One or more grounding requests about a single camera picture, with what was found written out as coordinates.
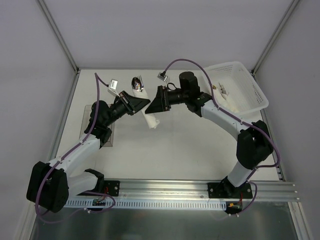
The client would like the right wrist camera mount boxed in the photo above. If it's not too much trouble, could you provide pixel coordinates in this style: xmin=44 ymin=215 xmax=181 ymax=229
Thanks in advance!
xmin=157 ymin=71 xmax=170 ymax=83

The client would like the white paper napkin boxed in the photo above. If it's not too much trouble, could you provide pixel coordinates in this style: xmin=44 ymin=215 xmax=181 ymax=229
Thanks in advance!
xmin=132 ymin=86 xmax=161 ymax=130

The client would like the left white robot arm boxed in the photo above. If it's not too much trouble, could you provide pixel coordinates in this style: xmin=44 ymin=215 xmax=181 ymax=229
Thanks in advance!
xmin=26 ymin=91 xmax=151 ymax=213

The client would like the black handled steel spoon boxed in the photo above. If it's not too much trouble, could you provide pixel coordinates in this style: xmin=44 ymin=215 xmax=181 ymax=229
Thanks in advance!
xmin=131 ymin=76 xmax=142 ymax=92

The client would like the white slotted cable duct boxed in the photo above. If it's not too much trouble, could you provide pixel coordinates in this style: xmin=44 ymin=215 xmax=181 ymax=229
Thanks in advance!
xmin=65 ymin=197 xmax=227 ymax=211

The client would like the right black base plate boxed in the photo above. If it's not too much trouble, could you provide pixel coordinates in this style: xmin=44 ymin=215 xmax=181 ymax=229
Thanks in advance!
xmin=207 ymin=182 xmax=253 ymax=200

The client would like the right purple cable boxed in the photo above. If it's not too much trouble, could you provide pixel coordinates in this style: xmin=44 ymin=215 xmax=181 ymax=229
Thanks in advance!
xmin=164 ymin=58 xmax=281 ymax=221

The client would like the silver utensil in basket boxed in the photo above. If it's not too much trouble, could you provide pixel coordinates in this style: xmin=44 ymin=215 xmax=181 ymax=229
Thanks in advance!
xmin=218 ymin=82 xmax=229 ymax=98

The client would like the black handled steel fork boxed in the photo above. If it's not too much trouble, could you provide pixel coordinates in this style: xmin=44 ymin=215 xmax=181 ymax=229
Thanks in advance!
xmin=137 ymin=75 xmax=144 ymax=91

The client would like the aluminium mounting rail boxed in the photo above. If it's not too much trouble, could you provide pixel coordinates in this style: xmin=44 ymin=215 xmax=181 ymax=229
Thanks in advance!
xmin=29 ymin=176 xmax=300 ymax=202

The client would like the clear smoky plastic box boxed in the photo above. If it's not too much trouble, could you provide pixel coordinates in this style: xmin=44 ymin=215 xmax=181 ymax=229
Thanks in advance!
xmin=79 ymin=104 xmax=116 ymax=148

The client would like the white perforated plastic basket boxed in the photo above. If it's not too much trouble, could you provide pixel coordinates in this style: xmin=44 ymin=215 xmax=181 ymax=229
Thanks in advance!
xmin=202 ymin=61 xmax=269 ymax=116

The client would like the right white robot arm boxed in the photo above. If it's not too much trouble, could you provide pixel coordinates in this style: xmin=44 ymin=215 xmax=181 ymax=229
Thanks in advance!
xmin=145 ymin=71 xmax=274 ymax=198

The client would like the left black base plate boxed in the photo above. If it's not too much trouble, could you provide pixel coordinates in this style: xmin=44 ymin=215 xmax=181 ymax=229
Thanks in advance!
xmin=101 ymin=180 xmax=121 ymax=197

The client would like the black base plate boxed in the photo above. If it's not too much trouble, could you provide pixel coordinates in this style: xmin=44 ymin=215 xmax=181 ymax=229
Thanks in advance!
xmin=101 ymin=180 xmax=121 ymax=197
xmin=207 ymin=182 xmax=253 ymax=200

